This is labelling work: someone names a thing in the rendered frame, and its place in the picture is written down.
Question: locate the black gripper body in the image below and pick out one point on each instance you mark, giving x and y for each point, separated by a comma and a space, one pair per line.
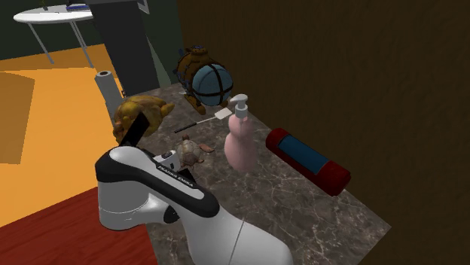
134, 129

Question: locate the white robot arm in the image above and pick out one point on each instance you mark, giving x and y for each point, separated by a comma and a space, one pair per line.
143, 194

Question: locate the yellow brown lumpy figure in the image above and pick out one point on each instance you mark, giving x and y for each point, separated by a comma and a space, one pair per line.
154, 108

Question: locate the grey paper towel roll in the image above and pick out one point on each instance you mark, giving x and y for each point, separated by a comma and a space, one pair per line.
108, 90

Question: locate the brown turtle figure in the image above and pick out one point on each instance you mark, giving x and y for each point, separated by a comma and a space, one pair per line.
189, 151

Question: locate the brown diving helmet blue globe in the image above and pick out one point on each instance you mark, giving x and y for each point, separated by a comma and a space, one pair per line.
211, 84

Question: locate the pink soap dispenser white pump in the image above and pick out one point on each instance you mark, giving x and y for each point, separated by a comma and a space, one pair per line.
240, 146

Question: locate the white round table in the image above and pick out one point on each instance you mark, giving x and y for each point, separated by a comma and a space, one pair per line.
55, 15

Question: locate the red cylinder blue panel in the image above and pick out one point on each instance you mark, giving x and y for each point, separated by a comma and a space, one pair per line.
332, 176

